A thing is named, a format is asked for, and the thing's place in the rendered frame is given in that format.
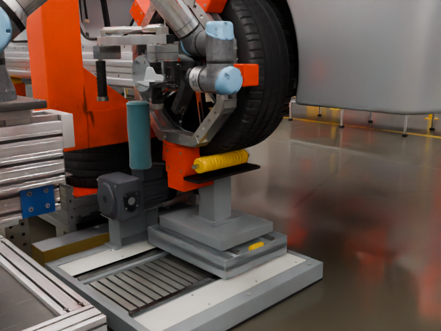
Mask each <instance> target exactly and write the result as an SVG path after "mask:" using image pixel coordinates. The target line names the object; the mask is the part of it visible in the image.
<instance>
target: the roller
mask: <svg viewBox="0 0 441 331"><path fill-rule="evenodd" d="M248 157H249V153H247V151H246V150H244V149H239V150H234V151H230V152H224V153H221V154H215V155H211V156H206V157H202V158H196V159H195V160H194V165H192V169H195V170H196V172H197V173H205V172H208V171H214V170H216V169H222V168H225V167H230V166H235V165H238V164H244V163H246V162H247V161H248Z"/></svg>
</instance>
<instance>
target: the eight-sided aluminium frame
mask: <svg viewBox="0 0 441 331"><path fill-rule="evenodd" d="M183 1H184V2H185V3H186V5H187V6H188V8H191V9H192V11H193V12H194V14H195V15H196V17H197V18H198V20H199V21H200V23H201V25H202V26H203V27H204V29H206V23H208V22H210V21H223V20H222V18H221V17H220V16H219V14H218V13H212V12H205V11H204V10H203V9H202V8H201V7H200V6H199V5H198V4H197V3H196V0H183ZM162 22H163V18H162V17H161V15H160V14H159V13H158V11H157V10H156V9H155V8H154V6H153V5H152V4H151V3H150V6H149V8H148V10H147V12H146V14H145V16H144V18H143V20H142V22H141V24H140V26H143V25H148V24H161V23H162ZM237 49H238V48H237V45H236V39H235V38H234V64H236V50H237ZM131 50H132V51H133V62H134V60H135V58H136V57H137V56H140V55H147V45H132V48H131ZM134 94H135V99H136V100H145V101H148V102H149V103H150V104H151V103H152V101H151V95H152V94H151V92H144V93H143V92H140V91H139V90H138V89H137V88H136V87H135V85H134ZM216 95H217V101H216V104H215V105H214V107H213V108H212V109H211V111H210V113H208V115H207V116H206V118H205V119H204V120H203V122H202V123H201V125H200V126H199V127H198V129H197V130H196V132H195V133H191V132H187V131H181V130H177V129H173V128H172V127H171V126H170V124H169V122H168V121H167V118H166V117H165V115H164V114H163V112H162V110H161V109H150V105H149V109H150V125H151V127H152V129H153V130H154V133H155V136H156V137H157V138H158V139H159V140H161V141H163V140H165V141H168V142H170V143H175V144H181V145H184V146H189V147H194V148H196V147H201V146H207V145H208V143H209V142H211V139H212V138H213V137H214V136H215V134H216V133H217V131H218V130H219V129H220V128H221V127H222V125H223V124H224V122H225V121H226V120H227V119H228V117H229V116H230V115H231V113H233V112H234V110H235V108H236V102H237V98H236V93H235V94H233V95H219V94H216Z"/></svg>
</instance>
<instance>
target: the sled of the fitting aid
mask: <svg viewBox="0 0 441 331"><path fill-rule="evenodd" d="M148 243H150V244H152V245H154V246H156V247H158V248H161V249H162V250H165V251H166V252H169V253H170V254H173V255H175V256H177V257H179V258H181V259H183V260H185V261H187V262H189V263H192V264H194V265H196V266H198V267H200V268H202V269H204V270H206V271H209V272H210V273H213V274H214V275H217V276H219V277H221V278H223V279H225V280H226V279H228V278H231V277H233V276H236V275H238V274H240V273H242V272H244V271H246V270H248V269H251V268H253V267H256V266H257V265H260V264H261V263H264V262H266V261H268V260H271V259H273V258H275V257H278V256H279V255H282V254H284V253H286V252H287V236H286V235H284V234H280V233H278V232H275V231H272V232H270V233H267V234H264V235H262V236H260V237H257V238H254V239H252V240H250V241H247V242H244V243H242V244H239V245H237V246H234V247H232V248H229V249H227V250H225V251H220V250H217V249H215V248H212V247H210V246H208V245H206V244H203V243H201V242H198V241H196V240H194V239H191V238H189V237H187V236H184V235H182V234H179V233H177V232H175V231H172V230H170V229H168V228H165V227H162V226H161V225H160V224H159V223H158V224H156V225H152V226H149V227H148Z"/></svg>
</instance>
